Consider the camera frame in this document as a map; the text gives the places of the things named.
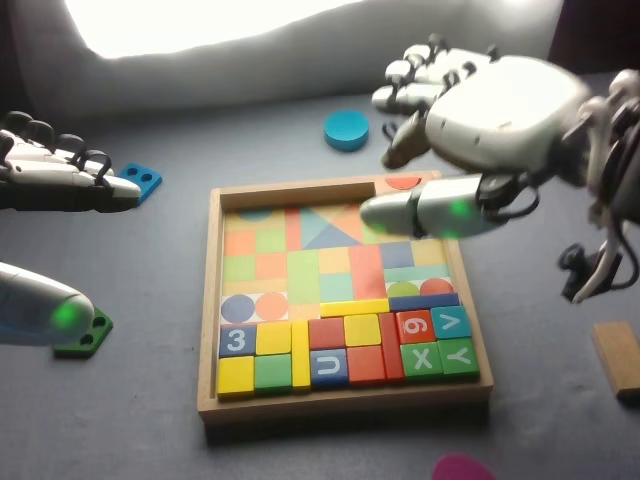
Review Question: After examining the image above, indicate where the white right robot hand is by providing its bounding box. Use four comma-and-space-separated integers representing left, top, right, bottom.
359, 33, 591, 242

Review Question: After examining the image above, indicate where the blue round disc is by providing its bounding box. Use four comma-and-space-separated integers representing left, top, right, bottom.
323, 109, 371, 153

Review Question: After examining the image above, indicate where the tan rectangular wooden block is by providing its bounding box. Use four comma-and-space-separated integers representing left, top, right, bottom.
592, 321, 640, 400

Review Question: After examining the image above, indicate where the blue square block with holes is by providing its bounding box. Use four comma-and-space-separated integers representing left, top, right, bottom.
119, 163, 165, 206

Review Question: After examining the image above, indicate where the pink round piece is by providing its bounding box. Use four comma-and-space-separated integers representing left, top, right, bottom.
432, 452, 496, 480

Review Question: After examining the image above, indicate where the green pentagon block with holes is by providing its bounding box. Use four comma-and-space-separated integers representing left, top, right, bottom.
52, 307, 115, 359

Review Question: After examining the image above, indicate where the white backdrop sheet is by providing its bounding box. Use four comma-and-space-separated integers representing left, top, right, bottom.
0, 0, 566, 126

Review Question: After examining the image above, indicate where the wooden tray with printed floor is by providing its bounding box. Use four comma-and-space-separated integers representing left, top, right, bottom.
196, 171, 496, 429

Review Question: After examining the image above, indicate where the grey table cloth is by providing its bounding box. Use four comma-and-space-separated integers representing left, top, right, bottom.
0, 69, 640, 480

